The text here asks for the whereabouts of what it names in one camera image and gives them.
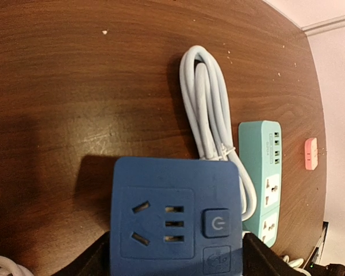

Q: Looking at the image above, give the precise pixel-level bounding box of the pink plug adapter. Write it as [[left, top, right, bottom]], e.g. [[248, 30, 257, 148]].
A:
[[304, 137, 318, 171]]

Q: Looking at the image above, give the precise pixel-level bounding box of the white cable with plug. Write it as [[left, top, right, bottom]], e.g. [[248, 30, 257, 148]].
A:
[[281, 254, 308, 274]]

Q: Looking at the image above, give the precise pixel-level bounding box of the light blue coiled cable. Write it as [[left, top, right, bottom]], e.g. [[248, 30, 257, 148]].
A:
[[179, 45, 258, 221]]

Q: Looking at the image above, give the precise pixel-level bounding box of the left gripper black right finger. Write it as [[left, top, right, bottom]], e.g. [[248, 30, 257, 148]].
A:
[[243, 232, 304, 276]]

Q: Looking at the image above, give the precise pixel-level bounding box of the right aluminium frame post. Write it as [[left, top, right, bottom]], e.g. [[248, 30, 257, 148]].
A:
[[302, 15, 345, 36]]

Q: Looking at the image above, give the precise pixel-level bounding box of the dark blue plug adapter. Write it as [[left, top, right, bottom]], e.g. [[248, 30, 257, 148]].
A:
[[110, 157, 243, 275]]

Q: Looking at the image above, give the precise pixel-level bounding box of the white knotted cable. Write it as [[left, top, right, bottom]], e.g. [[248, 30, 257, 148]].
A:
[[0, 254, 32, 276]]

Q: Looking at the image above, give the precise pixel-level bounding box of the teal usb power strip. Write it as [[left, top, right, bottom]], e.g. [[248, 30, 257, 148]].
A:
[[238, 121, 282, 247]]

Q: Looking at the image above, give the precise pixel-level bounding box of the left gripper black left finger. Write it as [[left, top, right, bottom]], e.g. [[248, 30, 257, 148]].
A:
[[53, 232, 110, 276]]

